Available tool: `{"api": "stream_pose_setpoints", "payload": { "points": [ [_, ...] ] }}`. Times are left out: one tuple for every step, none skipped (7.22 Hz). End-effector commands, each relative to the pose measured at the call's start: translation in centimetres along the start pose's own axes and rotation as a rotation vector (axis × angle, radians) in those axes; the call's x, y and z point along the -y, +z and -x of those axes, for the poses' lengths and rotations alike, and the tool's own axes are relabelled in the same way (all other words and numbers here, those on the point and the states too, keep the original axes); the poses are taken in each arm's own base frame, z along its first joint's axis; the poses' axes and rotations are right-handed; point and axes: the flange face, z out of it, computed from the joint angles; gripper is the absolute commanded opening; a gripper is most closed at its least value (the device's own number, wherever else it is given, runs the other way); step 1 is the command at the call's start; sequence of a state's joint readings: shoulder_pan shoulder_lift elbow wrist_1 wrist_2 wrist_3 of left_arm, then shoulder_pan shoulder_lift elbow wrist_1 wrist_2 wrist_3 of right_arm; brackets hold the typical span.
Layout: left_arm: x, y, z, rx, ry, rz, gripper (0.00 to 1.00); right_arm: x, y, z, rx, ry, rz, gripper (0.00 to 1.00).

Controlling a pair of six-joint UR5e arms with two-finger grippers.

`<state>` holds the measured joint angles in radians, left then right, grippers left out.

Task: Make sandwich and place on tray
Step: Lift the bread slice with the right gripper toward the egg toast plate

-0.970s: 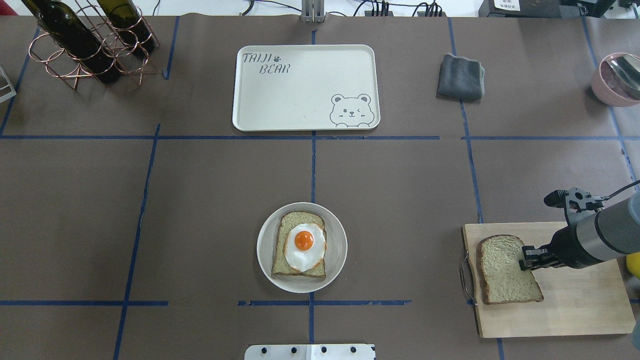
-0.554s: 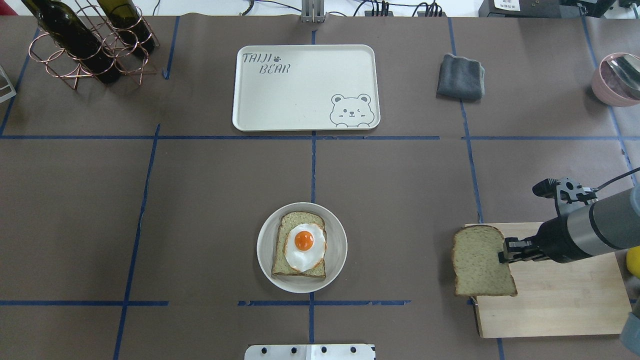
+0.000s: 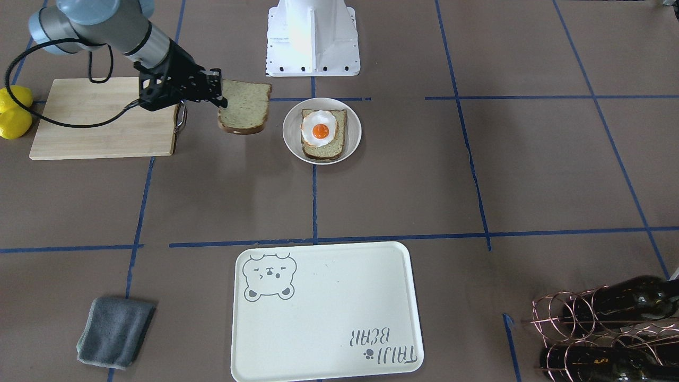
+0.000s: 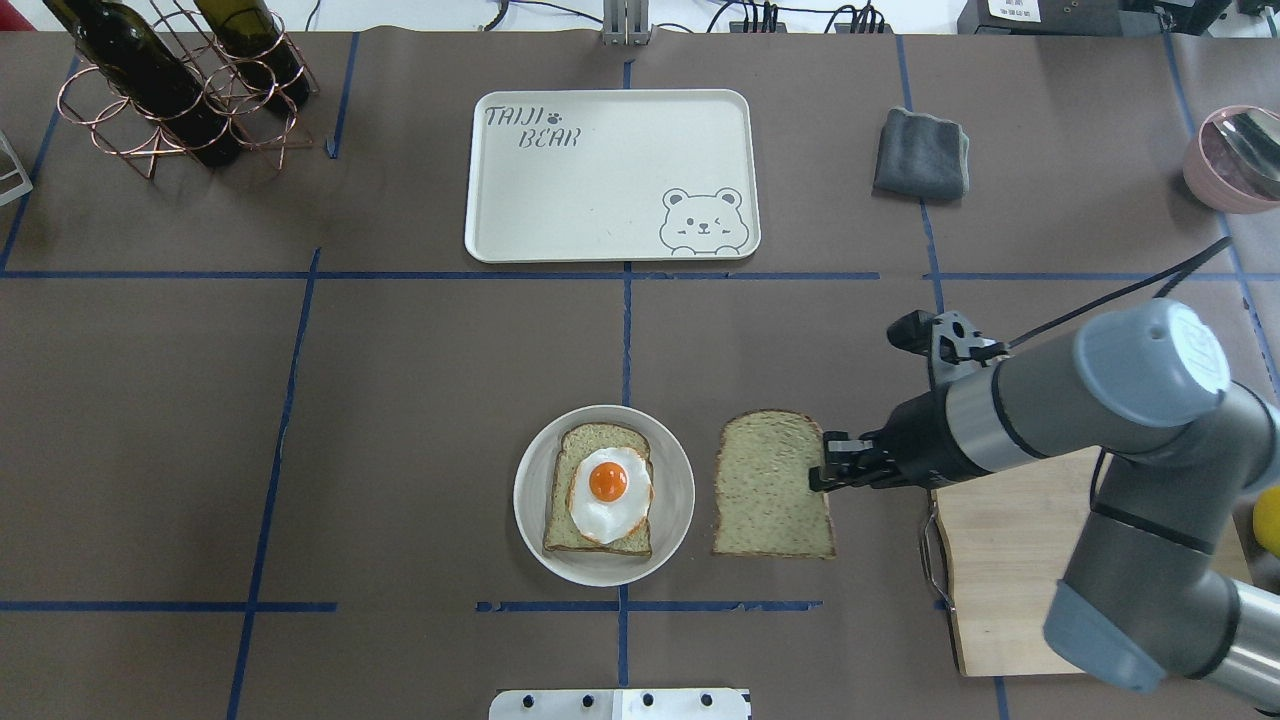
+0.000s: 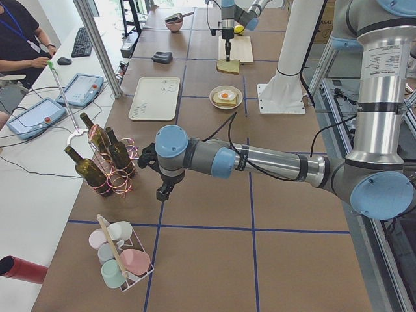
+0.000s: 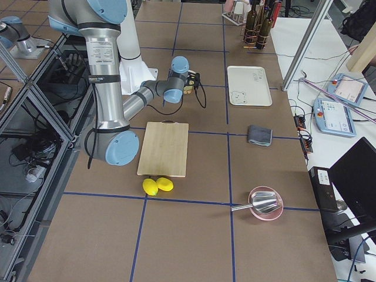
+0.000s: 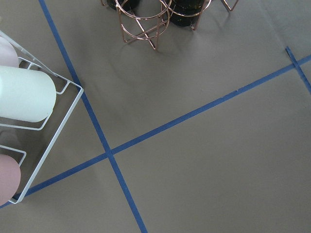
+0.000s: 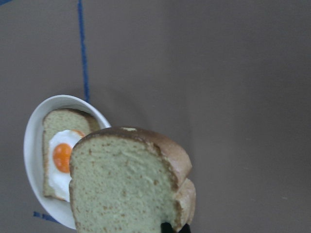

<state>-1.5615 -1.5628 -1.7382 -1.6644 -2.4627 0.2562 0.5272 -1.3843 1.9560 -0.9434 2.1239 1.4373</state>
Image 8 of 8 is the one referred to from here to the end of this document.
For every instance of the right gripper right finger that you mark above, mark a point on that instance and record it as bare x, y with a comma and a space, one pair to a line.
185, 229

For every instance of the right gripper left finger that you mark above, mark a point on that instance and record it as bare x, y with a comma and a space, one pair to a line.
166, 228

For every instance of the bread slice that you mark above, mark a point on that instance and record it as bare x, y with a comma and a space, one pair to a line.
130, 180
60, 120

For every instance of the white round plate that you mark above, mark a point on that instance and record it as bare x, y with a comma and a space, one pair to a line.
59, 210

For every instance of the fried egg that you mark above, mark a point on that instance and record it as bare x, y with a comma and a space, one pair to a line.
59, 152

